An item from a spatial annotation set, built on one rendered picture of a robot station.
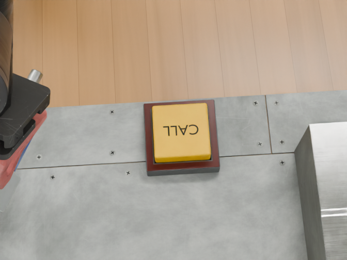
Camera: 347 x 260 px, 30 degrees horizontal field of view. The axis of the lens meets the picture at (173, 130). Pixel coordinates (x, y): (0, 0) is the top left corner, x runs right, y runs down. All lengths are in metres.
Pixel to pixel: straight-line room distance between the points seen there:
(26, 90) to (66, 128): 0.22
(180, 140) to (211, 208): 0.08
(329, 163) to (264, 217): 0.11
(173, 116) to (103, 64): 0.12
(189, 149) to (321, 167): 0.14
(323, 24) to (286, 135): 0.15
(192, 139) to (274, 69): 0.15
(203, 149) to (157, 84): 0.11
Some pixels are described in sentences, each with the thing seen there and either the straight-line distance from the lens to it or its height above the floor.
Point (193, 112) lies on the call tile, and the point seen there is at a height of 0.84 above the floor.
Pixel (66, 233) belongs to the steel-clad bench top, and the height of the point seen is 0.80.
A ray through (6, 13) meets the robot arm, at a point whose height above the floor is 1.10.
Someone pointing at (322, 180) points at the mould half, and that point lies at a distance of 0.64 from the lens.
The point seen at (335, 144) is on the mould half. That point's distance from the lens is 0.65.
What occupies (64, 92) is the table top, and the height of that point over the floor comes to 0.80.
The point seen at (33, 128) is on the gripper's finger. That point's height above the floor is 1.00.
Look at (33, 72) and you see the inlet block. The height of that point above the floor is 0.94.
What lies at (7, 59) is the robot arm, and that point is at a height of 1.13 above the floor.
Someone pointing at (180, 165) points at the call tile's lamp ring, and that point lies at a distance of 0.70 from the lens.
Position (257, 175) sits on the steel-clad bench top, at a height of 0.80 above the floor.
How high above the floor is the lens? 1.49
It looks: 71 degrees down
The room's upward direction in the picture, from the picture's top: 2 degrees counter-clockwise
